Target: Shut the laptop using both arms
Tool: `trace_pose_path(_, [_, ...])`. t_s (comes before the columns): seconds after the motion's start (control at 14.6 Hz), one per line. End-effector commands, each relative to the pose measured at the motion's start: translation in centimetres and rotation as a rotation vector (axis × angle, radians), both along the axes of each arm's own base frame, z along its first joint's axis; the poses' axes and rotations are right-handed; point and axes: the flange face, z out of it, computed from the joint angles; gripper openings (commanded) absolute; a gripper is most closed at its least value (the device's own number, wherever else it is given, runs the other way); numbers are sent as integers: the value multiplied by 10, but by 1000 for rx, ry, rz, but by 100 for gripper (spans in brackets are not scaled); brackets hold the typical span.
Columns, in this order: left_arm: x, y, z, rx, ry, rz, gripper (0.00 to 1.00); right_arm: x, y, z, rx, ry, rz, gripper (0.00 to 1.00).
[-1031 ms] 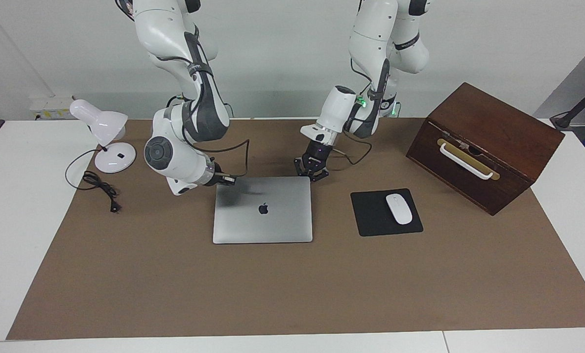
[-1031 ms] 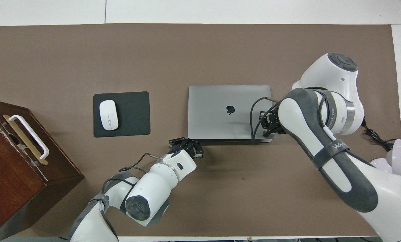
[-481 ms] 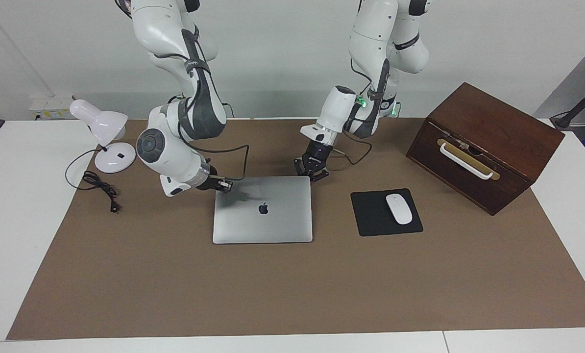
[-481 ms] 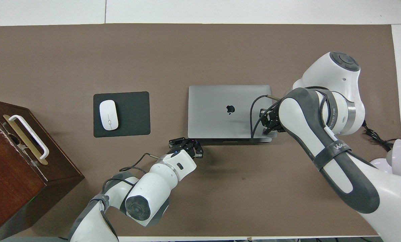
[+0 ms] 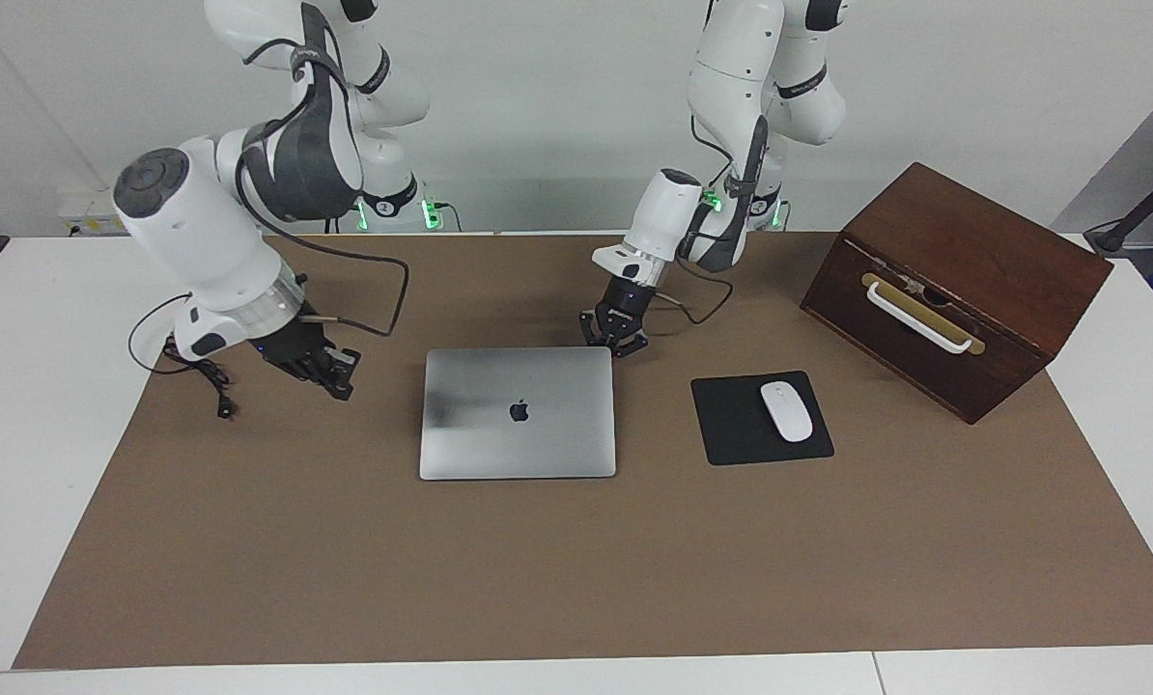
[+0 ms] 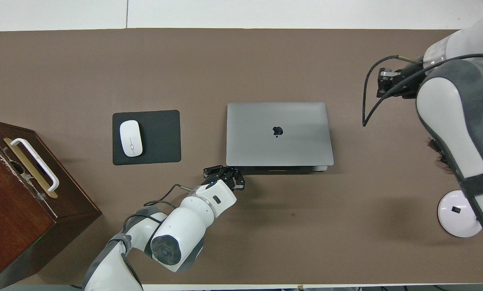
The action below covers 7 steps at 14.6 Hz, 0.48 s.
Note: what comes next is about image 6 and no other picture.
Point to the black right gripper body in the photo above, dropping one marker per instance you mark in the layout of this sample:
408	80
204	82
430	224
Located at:
407	83

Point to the black mouse pad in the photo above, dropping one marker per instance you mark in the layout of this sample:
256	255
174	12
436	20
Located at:
160	137

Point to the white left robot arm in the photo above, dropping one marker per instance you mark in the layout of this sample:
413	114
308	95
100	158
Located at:
193	218

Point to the brown table mat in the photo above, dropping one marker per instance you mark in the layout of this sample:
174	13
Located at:
265	60

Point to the white computer mouse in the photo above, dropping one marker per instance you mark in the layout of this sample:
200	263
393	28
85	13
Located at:
131	138

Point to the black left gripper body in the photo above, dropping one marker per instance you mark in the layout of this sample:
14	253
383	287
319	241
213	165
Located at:
225	173

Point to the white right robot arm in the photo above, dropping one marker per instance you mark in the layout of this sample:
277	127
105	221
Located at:
448	113

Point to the white desk lamp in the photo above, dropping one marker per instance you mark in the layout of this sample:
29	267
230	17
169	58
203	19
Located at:
456	214

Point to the dark brown wooden box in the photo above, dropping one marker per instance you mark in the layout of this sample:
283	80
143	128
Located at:
11	210

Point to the grey laptop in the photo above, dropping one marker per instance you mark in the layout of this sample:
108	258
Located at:
278	133

